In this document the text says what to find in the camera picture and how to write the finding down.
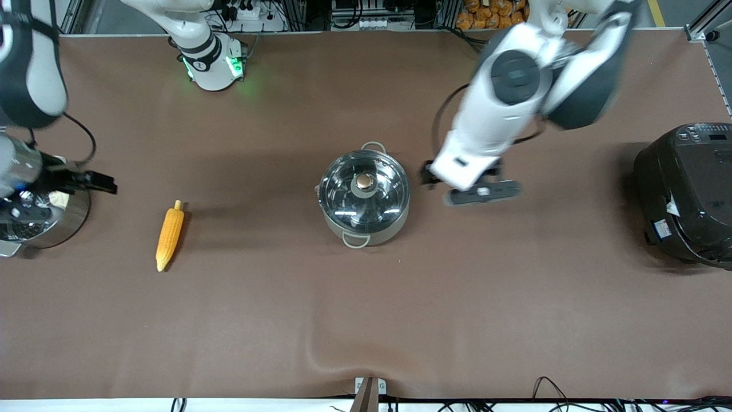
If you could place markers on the grey-green cooking pot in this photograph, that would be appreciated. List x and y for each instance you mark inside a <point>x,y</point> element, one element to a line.
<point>366,233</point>

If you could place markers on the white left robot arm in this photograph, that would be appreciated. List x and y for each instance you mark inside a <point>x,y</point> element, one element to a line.
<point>503,111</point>

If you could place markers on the glass lid with gold knob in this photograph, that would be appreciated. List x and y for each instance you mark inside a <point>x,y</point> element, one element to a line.
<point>363,183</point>

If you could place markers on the black rice cooker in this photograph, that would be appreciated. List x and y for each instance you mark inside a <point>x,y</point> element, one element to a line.
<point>692,189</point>

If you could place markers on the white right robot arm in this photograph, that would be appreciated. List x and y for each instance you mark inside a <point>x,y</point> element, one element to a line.
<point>206,51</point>

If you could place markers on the brown table cloth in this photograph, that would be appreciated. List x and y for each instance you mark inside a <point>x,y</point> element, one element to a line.
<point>366,320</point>

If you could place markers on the yellow corn cob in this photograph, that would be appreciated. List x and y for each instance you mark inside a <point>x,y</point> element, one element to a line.
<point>170,234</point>

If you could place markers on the white power strip with plugs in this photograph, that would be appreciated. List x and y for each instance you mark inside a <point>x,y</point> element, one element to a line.
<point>249,12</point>

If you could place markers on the orange round objects heap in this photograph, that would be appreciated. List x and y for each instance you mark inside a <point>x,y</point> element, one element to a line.
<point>492,14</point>

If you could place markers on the aluminium frame profile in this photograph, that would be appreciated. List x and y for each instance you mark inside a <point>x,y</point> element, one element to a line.
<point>700,30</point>

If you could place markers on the stainless steel bowl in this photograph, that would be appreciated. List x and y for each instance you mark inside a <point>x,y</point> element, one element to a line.
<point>68,223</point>

